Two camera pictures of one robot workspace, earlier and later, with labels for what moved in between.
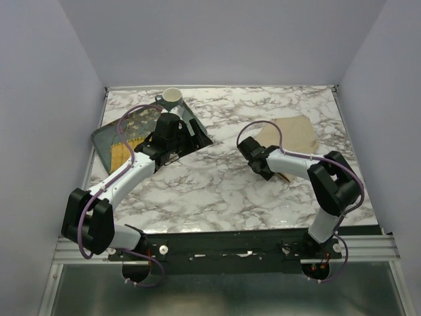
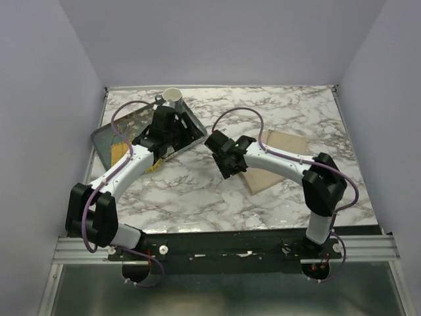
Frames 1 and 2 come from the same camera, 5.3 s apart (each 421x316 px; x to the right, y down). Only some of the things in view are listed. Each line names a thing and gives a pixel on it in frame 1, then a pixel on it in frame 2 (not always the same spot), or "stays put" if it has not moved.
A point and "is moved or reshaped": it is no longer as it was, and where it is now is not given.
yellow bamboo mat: [121, 152] stays put
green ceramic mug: [170, 97] stays put
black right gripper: [266, 176] → [225, 170]
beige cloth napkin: [297, 137] is moved or reshaped
